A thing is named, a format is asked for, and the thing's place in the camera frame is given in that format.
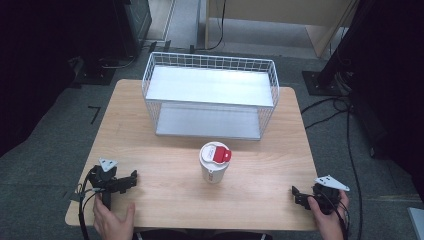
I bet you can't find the black floor cable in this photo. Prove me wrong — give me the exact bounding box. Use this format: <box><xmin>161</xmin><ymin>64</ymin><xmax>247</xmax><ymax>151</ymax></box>
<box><xmin>300</xmin><ymin>95</ymin><xmax>365</xmax><ymax>240</ymax></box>

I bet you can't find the grey box corner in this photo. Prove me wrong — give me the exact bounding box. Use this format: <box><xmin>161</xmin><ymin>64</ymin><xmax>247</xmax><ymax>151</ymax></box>
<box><xmin>407</xmin><ymin>206</ymin><xmax>424</xmax><ymax>240</ymax></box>

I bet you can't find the person's right hand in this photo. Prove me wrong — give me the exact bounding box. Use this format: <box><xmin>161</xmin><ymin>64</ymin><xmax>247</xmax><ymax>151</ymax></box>
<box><xmin>306</xmin><ymin>189</ymin><xmax>351</xmax><ymax>240</ymax></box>

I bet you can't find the white cup with red lid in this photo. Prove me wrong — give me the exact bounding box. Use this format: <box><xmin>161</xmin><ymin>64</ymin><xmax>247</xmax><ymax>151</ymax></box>
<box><xmin>198</xmin><ymin>141</ymin><xmax>233</xmax><ymax>185</ymax></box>

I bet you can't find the black hanging cable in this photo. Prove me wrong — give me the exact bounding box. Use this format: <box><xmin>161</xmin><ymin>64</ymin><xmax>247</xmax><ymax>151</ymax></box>
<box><xmin>199</xmin><ymin>0</ymin><xmax>228</xmax><ymax>52</ymax></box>

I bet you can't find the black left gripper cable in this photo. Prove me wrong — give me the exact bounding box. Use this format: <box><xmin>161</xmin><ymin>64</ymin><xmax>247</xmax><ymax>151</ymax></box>
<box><xmin>77</xmin><ymin>168</ymin><xmax>101</xmax><ymax>240</ymax></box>

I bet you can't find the white wire shelf rack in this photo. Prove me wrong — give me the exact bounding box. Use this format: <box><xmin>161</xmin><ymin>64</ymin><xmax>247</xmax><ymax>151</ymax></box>
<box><xmin>141</xmin><ymin>51</ymin><xmax>281</xmax><ymax>141</ymax></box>

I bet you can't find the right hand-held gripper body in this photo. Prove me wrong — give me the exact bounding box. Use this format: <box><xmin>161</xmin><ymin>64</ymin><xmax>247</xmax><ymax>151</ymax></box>
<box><xmin>311</xmin><ymin>174</ymin><xmax>351</xmax><ymax>216</ymax></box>

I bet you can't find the light wooden cabinet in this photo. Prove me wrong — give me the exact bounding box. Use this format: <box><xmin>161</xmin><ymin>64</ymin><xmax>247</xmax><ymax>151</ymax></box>
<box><xmin>203</xmin><ymin>0</ymin><xmax>362</xmax><ymax>58</ymax></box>

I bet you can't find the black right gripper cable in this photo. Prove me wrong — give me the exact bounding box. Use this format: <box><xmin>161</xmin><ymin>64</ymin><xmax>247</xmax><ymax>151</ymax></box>
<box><xmin>322</xmin><ymin>189</ymin><xmax>352</xmax><ymax>240</ymax></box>

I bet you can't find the black flat stand foot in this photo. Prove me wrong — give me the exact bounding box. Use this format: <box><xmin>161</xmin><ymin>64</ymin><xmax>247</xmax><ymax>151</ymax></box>
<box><xmin>71</xmin><ymin>61</ymin><xmax>117</xmax><ymax>87</ymax></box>

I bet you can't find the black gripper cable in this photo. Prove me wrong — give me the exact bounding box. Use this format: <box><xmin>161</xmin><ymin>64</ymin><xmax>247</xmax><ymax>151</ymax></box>
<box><xmin>322</xmin><ymin>189</ymin><xmax>352</xmax><ymax>240</ymax></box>
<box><xmin>77</xmin><ymin>168</ymin><xmax>101</xmax><ymax>240</ymax></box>

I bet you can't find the black stand base plate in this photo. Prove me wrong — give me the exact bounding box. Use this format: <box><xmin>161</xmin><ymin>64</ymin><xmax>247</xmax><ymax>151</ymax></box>
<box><xmin>301</xmin><ymin>69</ymin><xmax>351</xmax><ymax>98</ymax></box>

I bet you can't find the person's left hand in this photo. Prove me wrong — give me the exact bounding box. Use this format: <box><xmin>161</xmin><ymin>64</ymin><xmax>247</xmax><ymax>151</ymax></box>
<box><xmin>92</xmin><ymin>193</ymin><xmax>137</xmax><ymax>240</ymax></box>

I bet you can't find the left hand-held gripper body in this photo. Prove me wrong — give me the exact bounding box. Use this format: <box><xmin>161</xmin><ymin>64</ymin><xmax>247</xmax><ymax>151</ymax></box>
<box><xmin>87</xmin><ymin>157</ymin><xmax>133</xmax><ymax>211</ymax></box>

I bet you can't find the dark equipment cabinet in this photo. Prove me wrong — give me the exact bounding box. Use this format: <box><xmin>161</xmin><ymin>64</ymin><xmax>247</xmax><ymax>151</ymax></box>
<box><xmin>113</xmin><ymin>0</ymin><xmax>153</xmax><ymax>58</ymax></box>

